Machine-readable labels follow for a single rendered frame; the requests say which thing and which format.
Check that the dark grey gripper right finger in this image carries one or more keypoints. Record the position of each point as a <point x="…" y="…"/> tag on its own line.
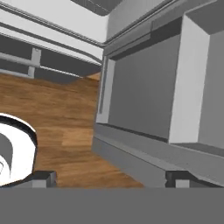
<point x="175" y="176"/>

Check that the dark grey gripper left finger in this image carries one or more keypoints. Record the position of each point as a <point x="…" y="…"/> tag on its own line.
<point x="43" y="176"/>

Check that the grey fridge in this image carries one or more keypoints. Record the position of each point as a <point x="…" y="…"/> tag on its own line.
<point x="145" y="96"/>

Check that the white and black round object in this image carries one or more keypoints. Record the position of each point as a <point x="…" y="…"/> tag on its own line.
<point x="23" y="151"/>

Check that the white and grey cupboard run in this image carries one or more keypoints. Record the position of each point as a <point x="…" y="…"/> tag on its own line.
<point x="58" y="26"/>

